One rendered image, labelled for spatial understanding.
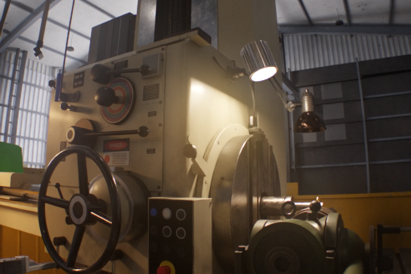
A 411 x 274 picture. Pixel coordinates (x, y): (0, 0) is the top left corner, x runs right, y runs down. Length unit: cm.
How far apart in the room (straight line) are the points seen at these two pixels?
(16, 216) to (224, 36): 179
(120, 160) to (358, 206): 253
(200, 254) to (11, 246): 308
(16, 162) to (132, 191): 426
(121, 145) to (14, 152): 411
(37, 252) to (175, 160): 313
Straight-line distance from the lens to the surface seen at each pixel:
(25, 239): 384
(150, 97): 107
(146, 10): 226
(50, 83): 150
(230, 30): 180
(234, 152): 107
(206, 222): 87
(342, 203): 323
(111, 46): 238
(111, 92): 110
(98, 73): 121
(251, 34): 173
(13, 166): 512
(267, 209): 120
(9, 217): 246
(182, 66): 103
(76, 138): 121
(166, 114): 102
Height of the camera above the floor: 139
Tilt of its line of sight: 11 degrees up
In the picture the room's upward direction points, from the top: straight up
